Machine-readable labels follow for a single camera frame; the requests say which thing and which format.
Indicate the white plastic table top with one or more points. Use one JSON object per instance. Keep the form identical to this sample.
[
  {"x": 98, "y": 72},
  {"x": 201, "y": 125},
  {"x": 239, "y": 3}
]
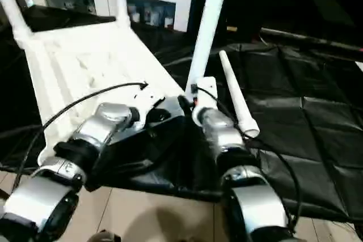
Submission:
[{"x": 85, "y": 63}]

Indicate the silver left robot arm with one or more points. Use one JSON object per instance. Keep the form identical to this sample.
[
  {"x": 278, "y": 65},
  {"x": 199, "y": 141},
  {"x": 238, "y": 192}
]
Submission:
[{"x": 107, "y": 120}]

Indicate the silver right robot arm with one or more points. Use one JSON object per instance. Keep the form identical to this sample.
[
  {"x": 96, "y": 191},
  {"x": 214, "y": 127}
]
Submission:
[{"x": 224, "y": 131}]

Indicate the small white box red base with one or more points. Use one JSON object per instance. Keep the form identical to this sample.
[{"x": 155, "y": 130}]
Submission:
[{"x": 169, "y": 21}]

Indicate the small white blue box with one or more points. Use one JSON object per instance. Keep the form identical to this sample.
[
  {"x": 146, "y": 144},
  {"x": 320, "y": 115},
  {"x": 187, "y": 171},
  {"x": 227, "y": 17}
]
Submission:
[{"x": 155, "y": 18}]

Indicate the dark metal rod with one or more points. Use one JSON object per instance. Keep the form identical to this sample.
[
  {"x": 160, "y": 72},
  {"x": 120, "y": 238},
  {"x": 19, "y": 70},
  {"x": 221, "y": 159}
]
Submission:
[{"x": 312, "y": 39}]

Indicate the white flat object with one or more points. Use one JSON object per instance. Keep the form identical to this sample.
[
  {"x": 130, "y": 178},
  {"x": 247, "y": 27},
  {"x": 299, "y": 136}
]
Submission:
[{"x": 359, "y": 66}]

